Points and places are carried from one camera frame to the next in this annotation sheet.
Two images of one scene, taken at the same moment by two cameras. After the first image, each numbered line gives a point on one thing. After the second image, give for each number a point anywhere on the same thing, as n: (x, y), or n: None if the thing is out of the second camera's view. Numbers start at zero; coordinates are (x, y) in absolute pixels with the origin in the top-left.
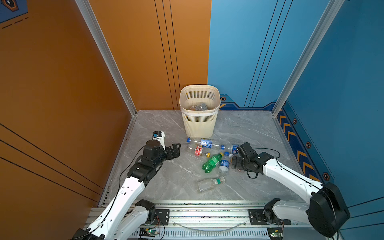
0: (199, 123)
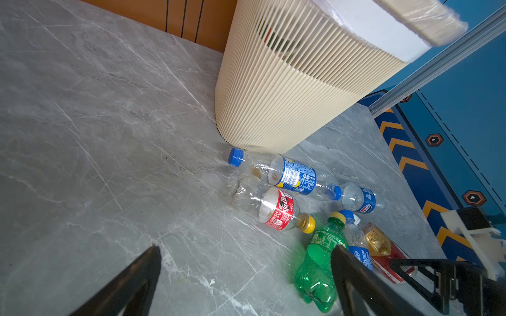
0: (290, 72)
